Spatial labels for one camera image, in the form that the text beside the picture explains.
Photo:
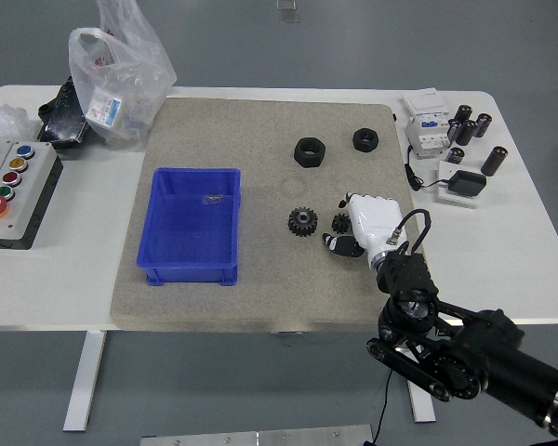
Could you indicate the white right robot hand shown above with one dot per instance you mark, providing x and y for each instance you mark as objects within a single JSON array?
[{"x": 376, "y": 220}]

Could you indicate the small black gear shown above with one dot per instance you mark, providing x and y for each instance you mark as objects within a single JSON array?
[{"x": 340, "y": 224}]

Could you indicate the large black gear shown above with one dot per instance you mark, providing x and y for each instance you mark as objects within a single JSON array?
[{"x": 301, "y": 223}]

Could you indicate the blue plastic box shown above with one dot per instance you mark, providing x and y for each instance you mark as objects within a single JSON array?
[{"x": 190, "y": 232}]

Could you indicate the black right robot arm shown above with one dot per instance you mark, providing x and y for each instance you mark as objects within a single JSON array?
[{"x": 474, "y": 358}]

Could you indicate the small black hex nut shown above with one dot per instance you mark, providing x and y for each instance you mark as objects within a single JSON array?
[{"x": 365, "y": 140}]

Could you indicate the large black hex nut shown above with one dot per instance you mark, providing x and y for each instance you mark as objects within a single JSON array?
[{"x": 309, "y": 153}]

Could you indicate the grey five-button control box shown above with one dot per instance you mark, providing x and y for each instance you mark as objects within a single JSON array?
[{"x": 28, "y": 200}]

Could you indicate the white socket plate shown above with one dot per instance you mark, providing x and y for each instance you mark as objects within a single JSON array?
[{"x": 451, "y": 197}]

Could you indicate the black power adapter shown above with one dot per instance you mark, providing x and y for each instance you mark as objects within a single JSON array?
[{"x": 467, "y": 183}]

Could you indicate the black cylindrical capacitor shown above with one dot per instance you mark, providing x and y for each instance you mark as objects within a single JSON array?
[
  {"x": 453, "y": 132},
  {"x": 464, "y": 114},
  {"x": 466, "y": 133},
  {"x": 494, "y": 161},
  {"x": 455, "y": 156},
  {"x": 482, "y": 125}
]

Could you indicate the white circuit breaker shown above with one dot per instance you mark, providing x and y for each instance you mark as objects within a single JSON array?
[{"x": 425, "y": 125}]

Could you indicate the grey-brown mat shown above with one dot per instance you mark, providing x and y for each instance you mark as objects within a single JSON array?
[{"x": 260, "y": 279}]

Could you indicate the white table leg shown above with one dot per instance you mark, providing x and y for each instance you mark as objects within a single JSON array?
[
  {"x": 86, "y": 381},
  {"x": 422, "y": 409}
]

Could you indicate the clear floor marker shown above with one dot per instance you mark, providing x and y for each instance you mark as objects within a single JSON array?
[{"x": 286, "y": 4}]

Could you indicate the translucent white plastic bag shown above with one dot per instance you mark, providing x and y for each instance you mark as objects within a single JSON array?
[{"x": 135, "y": 69}]

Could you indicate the white blue packet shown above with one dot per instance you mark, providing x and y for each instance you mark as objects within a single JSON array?
[{"x": 104, "y": 108}]

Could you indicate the black plastic case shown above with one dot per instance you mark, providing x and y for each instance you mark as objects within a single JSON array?
[{"x": 60, "y": 121}]

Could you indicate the blue push button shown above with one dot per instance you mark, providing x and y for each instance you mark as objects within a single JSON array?
[{"x": 23, "y": 150}]

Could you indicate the yellow push button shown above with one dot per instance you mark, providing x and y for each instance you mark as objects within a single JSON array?
[{"x": 17, "y": 163}]

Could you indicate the red push button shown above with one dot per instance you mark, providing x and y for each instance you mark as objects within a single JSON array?
[{"x": 10, "y": 178}]

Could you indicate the green push button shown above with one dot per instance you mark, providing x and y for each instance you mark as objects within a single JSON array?
[{"x": 3, "y": 192}]

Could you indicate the crumpled clear plastic wrap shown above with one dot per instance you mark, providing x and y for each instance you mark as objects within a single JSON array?
[{"x": 2, "y": 118}]

